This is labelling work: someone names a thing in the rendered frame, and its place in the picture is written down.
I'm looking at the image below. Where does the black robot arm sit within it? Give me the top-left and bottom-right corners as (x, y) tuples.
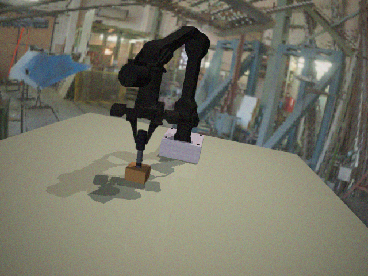
(118, 26), (210, 143)

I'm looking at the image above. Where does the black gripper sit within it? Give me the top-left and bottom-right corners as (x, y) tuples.
(110, 87), (181, 145)

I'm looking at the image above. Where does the brown wooden block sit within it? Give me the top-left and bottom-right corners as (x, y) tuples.
(124, 162), (151, 185)

